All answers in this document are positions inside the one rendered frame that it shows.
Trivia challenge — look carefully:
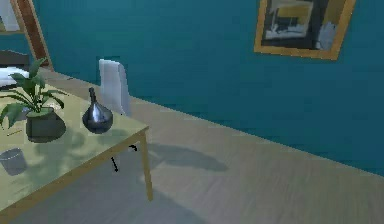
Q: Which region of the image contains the brown wooden door frame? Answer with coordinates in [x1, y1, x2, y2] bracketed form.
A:
[0, 0, 54, 72]

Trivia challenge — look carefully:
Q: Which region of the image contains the pale wooden table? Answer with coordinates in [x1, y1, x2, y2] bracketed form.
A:
[0, 83, 155, 224]

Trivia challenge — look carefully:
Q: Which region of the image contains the dark shiny round vase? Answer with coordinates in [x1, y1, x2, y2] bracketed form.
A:
[81, 87, 114, 135]

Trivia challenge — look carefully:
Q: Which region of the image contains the white chair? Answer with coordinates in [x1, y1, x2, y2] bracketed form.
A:
[98, 58, 133, 118]

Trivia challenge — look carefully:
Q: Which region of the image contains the green house plant in pot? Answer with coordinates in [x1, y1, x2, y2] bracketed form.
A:
[0, 57, 70, 144]

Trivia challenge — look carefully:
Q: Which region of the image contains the grey glass cup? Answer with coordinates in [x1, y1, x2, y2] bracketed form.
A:
[0, 147, 29, 177]

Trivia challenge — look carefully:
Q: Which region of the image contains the gold framed wall picture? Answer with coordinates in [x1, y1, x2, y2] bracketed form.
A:
[253, 0, 358, 61]

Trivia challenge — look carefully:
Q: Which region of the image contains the bed with white pillow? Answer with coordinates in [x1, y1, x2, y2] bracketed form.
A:
[0, 49, 32, 92]

